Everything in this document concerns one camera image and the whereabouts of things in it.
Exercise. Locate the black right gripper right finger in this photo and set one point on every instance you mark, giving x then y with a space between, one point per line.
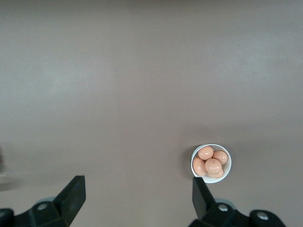
202 203

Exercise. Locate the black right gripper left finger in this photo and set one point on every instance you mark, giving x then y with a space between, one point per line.
68 201

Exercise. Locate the brown egg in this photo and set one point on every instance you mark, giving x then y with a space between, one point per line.
219 175
221 156
213 165
198 166
205 152

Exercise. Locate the white round bowl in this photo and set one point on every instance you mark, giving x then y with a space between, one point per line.
226 176

